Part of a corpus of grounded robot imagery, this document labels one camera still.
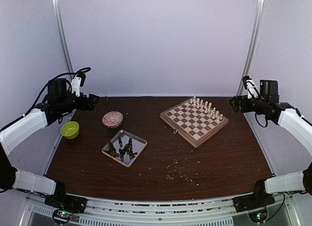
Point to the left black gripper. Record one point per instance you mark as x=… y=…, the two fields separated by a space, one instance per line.
x=90 y=106

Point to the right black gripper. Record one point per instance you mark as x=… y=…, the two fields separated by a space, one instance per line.
x=243 y=109

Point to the wooden chess board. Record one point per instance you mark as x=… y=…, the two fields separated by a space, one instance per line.
x=194 y=119

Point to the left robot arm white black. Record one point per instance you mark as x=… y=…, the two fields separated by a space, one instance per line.
x=62 y=98

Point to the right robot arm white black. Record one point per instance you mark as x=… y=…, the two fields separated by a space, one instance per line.
x=265 y=101

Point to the red patterned bowl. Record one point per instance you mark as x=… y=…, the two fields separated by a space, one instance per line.
x=112 y=119

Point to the green bowl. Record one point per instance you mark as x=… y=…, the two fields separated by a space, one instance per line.
x=70 y=130

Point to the metal tray wooden rim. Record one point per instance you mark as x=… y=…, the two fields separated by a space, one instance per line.
x=124 y=148

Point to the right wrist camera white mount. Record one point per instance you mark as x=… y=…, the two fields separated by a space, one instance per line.
x=250 y=86

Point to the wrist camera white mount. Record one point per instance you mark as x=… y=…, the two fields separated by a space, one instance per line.
x=77 y=82
x=250 y=86

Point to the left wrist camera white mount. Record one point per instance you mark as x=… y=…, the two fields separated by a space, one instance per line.
x=77 y=82

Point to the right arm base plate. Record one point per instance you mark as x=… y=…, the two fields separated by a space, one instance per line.
x=249 y=202

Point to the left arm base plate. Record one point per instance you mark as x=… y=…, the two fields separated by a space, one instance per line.
x=72 y=204

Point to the right aluminium frame post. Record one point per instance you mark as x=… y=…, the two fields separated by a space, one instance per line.
x=255 y=37

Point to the aluminium frame post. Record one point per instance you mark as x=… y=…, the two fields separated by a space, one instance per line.
x=255 y=37
x=62 y=37

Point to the left aluminium frame post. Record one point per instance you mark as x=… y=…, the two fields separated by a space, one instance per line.
x=62 y=37

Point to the aluminium front rail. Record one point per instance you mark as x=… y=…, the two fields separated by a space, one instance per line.
x=205 y=212

